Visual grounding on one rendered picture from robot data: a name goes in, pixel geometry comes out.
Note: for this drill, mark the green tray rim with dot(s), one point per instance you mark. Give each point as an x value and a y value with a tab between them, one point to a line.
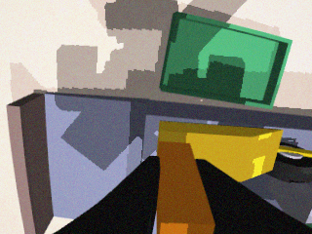
274	80

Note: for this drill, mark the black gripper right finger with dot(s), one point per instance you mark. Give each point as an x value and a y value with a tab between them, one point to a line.
237	210

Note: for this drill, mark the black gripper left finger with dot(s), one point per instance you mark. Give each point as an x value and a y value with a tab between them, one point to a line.
129	208

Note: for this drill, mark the yellow wedge chock with orange handle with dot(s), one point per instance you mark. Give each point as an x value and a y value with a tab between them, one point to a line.
182	204

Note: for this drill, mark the green tray floor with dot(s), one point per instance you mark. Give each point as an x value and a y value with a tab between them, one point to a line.
221	61

